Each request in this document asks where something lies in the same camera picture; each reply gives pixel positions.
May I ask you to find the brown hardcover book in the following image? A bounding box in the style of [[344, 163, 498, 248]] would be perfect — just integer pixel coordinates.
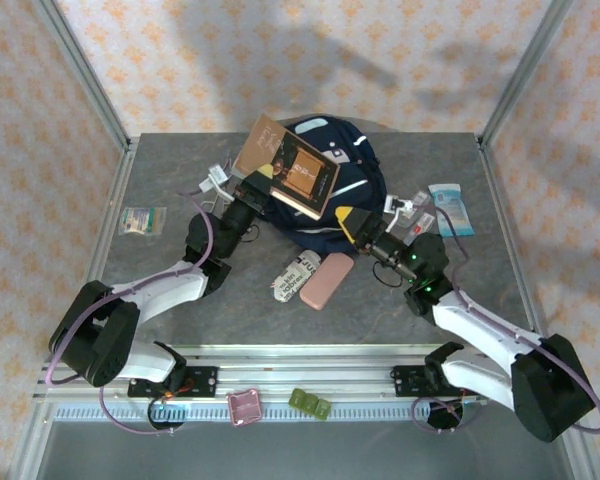
[[232, 113, 341, 221]]

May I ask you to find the clear packet with red label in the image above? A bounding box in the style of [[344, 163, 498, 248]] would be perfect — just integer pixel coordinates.
[[399, 189, 439, 246]]

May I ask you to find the navy blue backpack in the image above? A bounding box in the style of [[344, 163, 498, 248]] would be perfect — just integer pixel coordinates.
[[259, 117, 389, 256]]

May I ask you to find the white charger with cable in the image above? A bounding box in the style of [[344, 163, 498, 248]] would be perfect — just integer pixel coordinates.
[[197, 154, 236, 200]]

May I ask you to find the pink oblong case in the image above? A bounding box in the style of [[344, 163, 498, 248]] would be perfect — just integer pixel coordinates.
[[299, 252, 355, 311]]

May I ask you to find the black white printed tube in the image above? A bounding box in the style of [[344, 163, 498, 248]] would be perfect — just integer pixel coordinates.
[[269, 249, 324, 304]]

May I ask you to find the clear bag of plasters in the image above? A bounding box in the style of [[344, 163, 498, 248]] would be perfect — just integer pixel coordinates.
[[118, 206, 168, 236]]

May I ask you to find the blue wet wipes packet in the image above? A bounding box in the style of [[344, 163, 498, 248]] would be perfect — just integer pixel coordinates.
[[427, 183, 476, 239]]

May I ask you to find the pink square tray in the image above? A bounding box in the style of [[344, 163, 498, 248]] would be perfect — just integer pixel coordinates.
[[227, 389, 264, 427]]

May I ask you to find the grey lower shelf panel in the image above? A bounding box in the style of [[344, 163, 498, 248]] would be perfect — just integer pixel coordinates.
[[34, 422, 569, 480]]

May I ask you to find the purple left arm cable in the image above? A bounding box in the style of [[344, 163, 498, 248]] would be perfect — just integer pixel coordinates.
[[44, 192, 216, 436]]

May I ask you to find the aluminium side rail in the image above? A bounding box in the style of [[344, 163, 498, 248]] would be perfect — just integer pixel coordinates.
[[64, 139, 141, 361], [477, 137, 554, 361]]

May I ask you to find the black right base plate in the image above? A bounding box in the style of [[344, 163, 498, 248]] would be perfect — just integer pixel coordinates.
[[393, 364, 489, 401]]

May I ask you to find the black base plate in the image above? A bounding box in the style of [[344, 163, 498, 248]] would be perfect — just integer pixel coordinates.
[[393, 364, 489, 401], [128, 366, 219, 399]]

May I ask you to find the aluminium cross rail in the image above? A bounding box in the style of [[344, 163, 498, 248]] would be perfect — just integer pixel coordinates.
[[32, 344, 579, 404]]

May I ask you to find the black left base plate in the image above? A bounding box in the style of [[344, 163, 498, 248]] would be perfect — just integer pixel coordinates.
[[128, 366, 219, 399]]

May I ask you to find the slotted grey cable duct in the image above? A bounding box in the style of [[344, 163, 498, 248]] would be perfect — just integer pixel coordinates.
[[52, 404, 484, 424]]

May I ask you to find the aluminium frame post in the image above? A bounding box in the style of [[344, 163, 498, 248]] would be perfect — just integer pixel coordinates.
[[32, 0, 134, 154], [479, 0, 574, 149]]

